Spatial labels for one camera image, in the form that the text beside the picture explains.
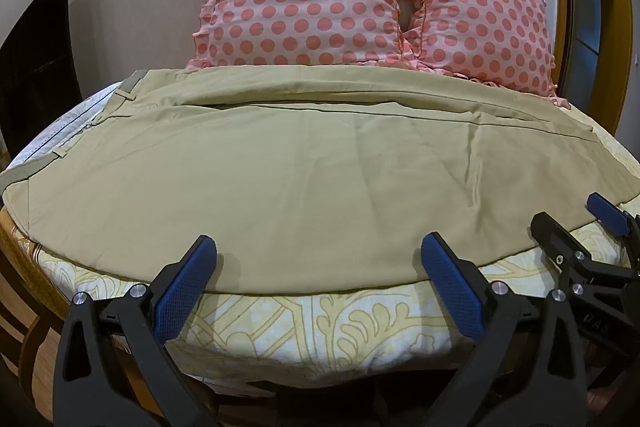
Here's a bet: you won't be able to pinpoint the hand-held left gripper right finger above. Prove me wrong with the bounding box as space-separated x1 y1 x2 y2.
420 232 596 427

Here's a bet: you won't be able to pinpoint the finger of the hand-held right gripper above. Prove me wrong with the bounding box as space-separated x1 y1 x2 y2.
530 212 640 290
586 193 640 238

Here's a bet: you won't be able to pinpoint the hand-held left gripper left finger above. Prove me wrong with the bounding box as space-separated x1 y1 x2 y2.
60 234 218 427

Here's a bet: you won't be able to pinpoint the khaki pants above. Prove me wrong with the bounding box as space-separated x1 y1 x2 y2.
0 67 640 296

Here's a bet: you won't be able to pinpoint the yellow patterned bed sheet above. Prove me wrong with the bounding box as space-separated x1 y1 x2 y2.
0 122 640 388

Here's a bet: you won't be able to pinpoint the dark panelled door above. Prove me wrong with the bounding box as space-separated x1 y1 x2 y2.
557 0 640 108

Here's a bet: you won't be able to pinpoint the dark window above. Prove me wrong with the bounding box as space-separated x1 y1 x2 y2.
0 0 84 160

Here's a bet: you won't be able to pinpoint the wooden bed frame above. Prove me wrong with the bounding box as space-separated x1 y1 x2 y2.
0 207 221 427

